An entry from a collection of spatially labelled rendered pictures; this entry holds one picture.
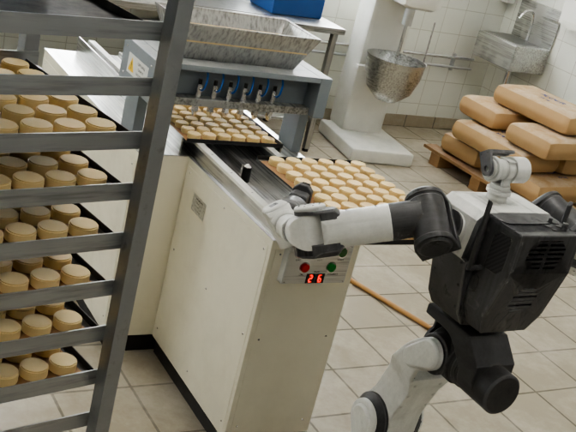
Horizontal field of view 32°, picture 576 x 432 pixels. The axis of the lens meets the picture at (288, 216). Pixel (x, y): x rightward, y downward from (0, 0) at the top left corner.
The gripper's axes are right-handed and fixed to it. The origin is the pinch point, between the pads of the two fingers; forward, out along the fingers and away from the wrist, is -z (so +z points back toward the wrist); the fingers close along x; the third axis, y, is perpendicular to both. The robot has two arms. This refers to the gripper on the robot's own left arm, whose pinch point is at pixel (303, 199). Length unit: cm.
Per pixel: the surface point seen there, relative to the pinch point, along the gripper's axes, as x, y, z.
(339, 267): -29.4, -11.8, -30.1
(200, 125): -13, 59, -78
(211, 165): -18, 44, -53
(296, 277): -32.6, -0.6, -19.2
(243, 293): -45, 15, -22
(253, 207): -18.0, 20.4, -28.1
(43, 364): 1, 15, 124
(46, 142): 44, 16, 134
